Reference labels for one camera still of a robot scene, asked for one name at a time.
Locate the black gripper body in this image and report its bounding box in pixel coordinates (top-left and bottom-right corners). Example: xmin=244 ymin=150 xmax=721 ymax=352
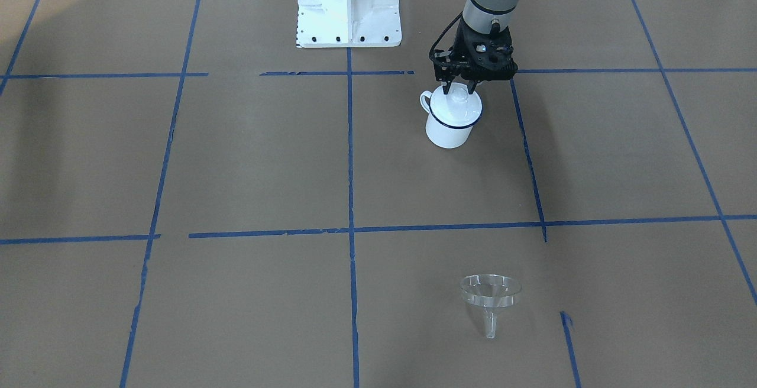
xmin=429 ymin=20 xmax=518 ymax=81

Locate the white mug lid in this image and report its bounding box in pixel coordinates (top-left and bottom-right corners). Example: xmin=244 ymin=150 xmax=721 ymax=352
xmin=428 ymin=82 xmax=483 ymax=129

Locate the clear plastic funnel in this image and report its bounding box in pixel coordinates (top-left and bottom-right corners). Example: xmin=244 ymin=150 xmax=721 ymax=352
xmin=459 ymin=274 xmax=523 ymax=340

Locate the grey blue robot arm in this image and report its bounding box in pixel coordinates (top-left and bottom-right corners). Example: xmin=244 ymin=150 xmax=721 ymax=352
xmin=428 ymin=0 xmax=520 ymax=94

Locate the white enamel mug blue rim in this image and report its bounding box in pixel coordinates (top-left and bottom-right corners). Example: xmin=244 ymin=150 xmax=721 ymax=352
xmin=419 ymin=82 xmax=483 ymax=149

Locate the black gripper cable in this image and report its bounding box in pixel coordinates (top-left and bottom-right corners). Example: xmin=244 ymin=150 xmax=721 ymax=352
xmin=431 ymin=12 xmax=464 ymax=57

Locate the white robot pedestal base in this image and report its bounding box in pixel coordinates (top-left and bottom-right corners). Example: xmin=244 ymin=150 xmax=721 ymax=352
xmin=296 ymin=0 xmax=402 ymax=49

